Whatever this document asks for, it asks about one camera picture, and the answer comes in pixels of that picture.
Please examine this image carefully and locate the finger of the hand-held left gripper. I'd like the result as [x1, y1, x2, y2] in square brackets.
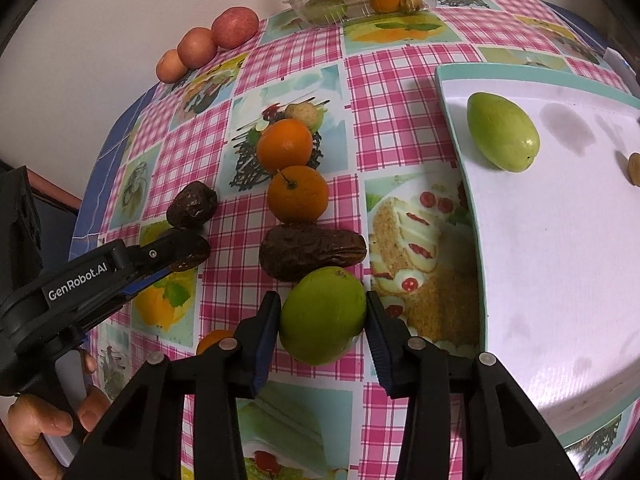
[111, 230, 202, 282]
[120, 267, 174, 302]

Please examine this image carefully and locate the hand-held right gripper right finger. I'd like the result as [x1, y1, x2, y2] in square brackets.
[365, 290, 583, 480]

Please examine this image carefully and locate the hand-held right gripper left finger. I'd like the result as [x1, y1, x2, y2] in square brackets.
[62, 290, 282, 480]

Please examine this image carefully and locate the small brown date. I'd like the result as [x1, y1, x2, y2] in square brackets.
[170, 234, 211, 272]
[166, 181, 219, 228]

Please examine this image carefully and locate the large green mango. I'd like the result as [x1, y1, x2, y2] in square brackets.
[279, 266, 368, 366]

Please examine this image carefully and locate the large brown date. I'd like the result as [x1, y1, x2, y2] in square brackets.
[258, 224, 368, 282]

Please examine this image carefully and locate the orange tangerine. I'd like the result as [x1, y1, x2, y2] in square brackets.
[256, 119, 315, 174]
[266, 165, 330, 225]

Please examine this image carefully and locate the white tray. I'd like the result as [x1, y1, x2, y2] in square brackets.
[435, 64, 640, 448]

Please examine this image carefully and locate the small pointed green mango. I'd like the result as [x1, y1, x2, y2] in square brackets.
[466, 91, 542, 173]

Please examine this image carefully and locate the person's left hand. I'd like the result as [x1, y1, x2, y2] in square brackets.
[7, 347, 112, 480]

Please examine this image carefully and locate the small orange fruit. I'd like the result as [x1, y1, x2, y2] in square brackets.
[196, 329, 236, 356]

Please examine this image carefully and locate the dark wooden furniture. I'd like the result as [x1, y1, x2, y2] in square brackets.
[0, 157, 83, 271]

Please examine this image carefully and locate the pink checked tablecloth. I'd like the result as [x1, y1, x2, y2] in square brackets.
[70, 0, 640, 480]

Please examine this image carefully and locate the green fruit in container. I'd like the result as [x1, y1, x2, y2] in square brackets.
[305, 0, 348, 23]

